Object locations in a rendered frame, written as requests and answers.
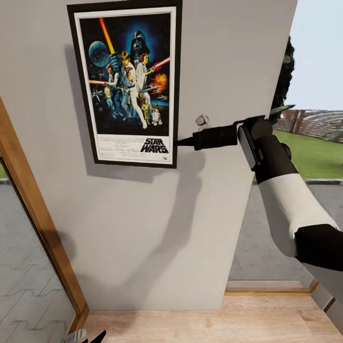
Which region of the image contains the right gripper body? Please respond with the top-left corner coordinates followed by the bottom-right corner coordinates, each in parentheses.
top-left (192, 126), bottom-right (223, 151)

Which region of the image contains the poster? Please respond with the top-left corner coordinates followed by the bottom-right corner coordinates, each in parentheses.
top-left (67, 0), bottom-right (182, 169)

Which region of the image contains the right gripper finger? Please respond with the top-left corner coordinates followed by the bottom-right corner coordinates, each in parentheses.
top-left (173, 137), bottom-right (194, 146)

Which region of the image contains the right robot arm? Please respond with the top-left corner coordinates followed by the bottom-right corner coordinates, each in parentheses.
top-left (173, 114), bottom-right (343, 307)

